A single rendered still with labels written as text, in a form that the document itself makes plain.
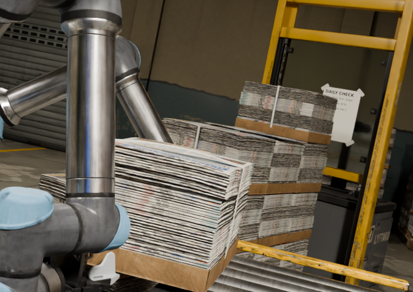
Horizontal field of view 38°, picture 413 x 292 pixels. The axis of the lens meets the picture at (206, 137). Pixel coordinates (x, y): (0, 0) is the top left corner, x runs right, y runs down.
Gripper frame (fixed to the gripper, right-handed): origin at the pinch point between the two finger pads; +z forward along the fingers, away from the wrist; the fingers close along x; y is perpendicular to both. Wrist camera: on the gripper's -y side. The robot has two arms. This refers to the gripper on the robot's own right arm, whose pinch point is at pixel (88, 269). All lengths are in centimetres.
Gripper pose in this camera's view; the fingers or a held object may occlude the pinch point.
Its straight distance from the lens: 117.1
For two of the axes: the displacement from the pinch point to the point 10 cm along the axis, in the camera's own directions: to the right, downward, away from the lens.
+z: 2.0, -0.1, 9.8
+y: 1.8, -9.8, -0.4
